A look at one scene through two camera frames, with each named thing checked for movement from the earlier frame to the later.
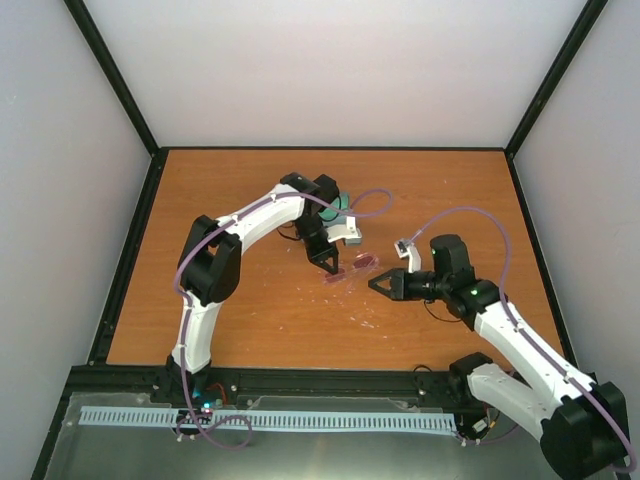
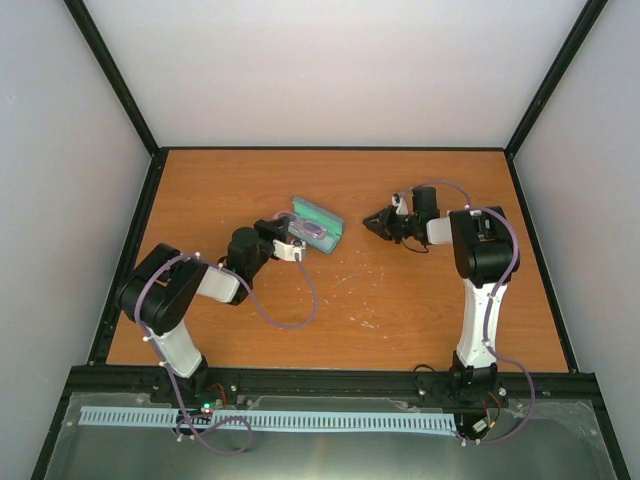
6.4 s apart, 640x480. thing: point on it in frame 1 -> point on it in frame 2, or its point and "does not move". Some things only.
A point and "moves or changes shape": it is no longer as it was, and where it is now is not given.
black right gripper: x=399 y=287 -> x=377 y=226
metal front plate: x=155 y=451 does not move
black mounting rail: x=234 y=383 does not move
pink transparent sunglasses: x=362 y=262 moves or changes shape
